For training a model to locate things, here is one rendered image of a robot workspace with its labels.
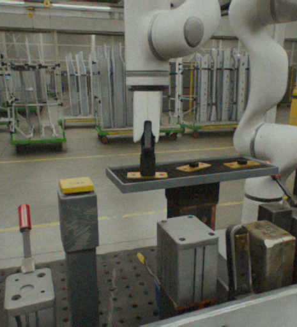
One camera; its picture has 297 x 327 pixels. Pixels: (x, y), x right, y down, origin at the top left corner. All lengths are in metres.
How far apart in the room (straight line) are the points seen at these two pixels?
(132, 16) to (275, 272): 0.52
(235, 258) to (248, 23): 0.64
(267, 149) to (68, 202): 0.63
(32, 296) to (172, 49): 0.44
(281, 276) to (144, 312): 0.49
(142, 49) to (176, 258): 0.36
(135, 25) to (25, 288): 0.47
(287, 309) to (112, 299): 0.62
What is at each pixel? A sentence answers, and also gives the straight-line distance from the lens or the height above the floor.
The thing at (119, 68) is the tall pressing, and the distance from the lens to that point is 7.40.
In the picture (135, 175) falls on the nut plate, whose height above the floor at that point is 1.16.
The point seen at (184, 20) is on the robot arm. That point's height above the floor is 1.45.
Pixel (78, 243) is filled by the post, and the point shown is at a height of 1.04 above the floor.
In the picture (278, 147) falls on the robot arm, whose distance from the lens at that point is 1.02.
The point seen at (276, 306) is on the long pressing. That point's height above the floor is 1.00.
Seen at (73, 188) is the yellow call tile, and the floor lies 1.16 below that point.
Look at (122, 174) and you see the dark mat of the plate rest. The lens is 0.70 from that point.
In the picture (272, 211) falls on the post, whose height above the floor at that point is 1.10.
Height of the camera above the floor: 1.36
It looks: 15 degrees down
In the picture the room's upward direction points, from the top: straight up
